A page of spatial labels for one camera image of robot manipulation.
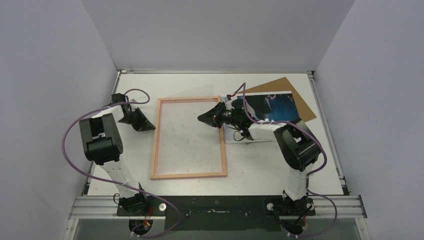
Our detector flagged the brown backing board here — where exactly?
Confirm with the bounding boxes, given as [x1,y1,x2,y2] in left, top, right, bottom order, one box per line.
[245,77,317,122]

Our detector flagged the pink wooden photo frame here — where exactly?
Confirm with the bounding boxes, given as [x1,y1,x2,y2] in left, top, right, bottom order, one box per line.
[149,96,229,181]

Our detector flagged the sea landscape photo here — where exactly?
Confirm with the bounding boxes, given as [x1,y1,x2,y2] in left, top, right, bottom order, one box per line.
[223,91,300,144]

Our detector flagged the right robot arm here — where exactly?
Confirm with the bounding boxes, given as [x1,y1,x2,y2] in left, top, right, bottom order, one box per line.
[197,98,321,217]

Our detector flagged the clear acrylic sheet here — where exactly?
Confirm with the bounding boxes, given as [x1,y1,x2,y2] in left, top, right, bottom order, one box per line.
[155,84,223,175]

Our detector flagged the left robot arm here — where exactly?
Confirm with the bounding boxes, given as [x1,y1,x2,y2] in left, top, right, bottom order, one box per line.
[78,93,156,216]

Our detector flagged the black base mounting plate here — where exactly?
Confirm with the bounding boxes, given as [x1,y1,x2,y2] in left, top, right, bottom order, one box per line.
[129,196,315,235]

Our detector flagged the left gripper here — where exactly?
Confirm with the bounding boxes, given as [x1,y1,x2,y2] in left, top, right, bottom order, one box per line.
[118,107,156,133]

